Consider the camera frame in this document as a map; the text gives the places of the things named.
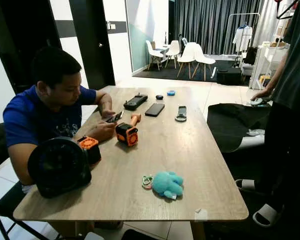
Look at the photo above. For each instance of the black area rug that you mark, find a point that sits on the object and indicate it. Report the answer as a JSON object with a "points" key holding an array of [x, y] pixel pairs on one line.
{"points": [[170, 75]]}

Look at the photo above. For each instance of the blue round cap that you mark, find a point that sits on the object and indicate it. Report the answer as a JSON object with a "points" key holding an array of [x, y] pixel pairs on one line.
{"points": [[171, 92]]}

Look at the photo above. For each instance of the black bag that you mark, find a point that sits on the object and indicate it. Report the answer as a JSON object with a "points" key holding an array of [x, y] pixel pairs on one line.
{"points": [[251, 55]]}

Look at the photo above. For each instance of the black floor mat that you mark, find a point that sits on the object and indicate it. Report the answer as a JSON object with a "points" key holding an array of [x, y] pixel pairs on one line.
{"points": [[140, 236]]}

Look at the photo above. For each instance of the white shell chair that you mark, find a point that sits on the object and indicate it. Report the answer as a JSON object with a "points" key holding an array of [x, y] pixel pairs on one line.
{"points": [[152, 50], [189, 52], [204, 60], [173, 49]]}

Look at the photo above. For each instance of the black smartphone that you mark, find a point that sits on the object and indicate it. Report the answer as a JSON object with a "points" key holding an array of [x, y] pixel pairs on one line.
{"points": [[155, 109]]}

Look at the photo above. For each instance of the small wall switch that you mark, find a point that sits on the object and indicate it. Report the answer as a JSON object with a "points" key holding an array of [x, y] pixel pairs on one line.
{"points": [[110, 25]]}

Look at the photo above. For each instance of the white shelf unit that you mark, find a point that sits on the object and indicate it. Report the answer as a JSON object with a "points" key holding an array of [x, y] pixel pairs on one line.
{"points": [[265, 60]]}

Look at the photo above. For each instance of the white hanging shirt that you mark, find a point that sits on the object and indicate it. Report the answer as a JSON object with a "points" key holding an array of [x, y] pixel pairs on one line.
{"points": [[242, 38]]}

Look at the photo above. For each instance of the man in blue shirt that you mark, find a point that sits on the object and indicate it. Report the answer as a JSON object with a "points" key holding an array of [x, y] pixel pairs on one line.
{"points": [[35, 117]]}

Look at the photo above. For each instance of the clear tape piece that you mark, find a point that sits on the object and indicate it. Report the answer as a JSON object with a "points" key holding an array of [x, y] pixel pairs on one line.
{"points": [[201, 215]]}

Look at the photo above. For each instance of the orange black handheld tool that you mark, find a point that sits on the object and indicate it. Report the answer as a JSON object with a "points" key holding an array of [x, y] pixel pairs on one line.
{"points": [[127, 134]]}

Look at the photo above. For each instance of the black door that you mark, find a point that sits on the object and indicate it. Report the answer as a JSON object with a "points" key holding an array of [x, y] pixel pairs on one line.
{"points": [[90, 40]]}

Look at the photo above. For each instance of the standing person grey shirt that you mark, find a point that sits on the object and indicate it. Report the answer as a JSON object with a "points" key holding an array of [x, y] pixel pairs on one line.
{"points": [[297, 75]]}

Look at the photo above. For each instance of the man's left hand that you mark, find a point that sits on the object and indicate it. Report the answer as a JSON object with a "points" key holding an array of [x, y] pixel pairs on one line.
{"points": [[106, 111]]}

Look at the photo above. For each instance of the white slipper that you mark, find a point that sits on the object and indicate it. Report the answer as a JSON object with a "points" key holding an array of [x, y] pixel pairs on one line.
{"points": [[245, 185], [265, 215]]}

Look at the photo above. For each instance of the black cloth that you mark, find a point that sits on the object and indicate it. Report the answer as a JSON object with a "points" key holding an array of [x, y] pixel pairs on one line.
{"points": [[232, 120]]}

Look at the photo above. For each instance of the black remote controller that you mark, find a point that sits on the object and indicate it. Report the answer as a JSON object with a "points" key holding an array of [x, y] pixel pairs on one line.
{"points": [[135, 102]]}

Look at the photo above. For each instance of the dark grey curtain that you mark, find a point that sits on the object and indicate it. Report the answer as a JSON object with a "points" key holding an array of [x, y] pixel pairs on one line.
{"points": [[205, 20]]}

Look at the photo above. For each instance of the small black round puck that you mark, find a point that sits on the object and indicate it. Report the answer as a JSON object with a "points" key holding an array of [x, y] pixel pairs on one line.
{"points": [[159, 97]]}

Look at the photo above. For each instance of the cardboard box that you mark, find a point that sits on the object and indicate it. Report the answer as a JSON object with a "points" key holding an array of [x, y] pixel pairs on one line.
{"points": [[284, 27]]}

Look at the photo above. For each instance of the black box with orange lid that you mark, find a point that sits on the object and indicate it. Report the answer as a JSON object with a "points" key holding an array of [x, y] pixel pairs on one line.
{"points": [[89, 143]]}

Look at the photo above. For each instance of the black phone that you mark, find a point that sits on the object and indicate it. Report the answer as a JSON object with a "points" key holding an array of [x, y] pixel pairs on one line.
{"points": [[116, 116]]}

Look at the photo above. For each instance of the wooden table leg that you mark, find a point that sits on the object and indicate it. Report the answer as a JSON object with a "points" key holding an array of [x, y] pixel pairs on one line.
{"points": [[72, 229], [197, 232]]}

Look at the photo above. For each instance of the man's right hand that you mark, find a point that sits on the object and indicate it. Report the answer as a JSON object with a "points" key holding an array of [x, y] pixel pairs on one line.
{"points": [[101, 132]]}

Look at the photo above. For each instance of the black storage box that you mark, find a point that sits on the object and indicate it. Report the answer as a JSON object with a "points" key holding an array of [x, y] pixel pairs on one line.
{"points": [[229, 76]]}

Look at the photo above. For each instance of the metal clothes rack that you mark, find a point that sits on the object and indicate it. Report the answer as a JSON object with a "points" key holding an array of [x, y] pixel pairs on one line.
{"points": [[242, 14]]}

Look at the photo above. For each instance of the round grey gadget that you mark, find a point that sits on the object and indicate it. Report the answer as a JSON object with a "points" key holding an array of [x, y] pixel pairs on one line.
{"points": [[259, 102]]}

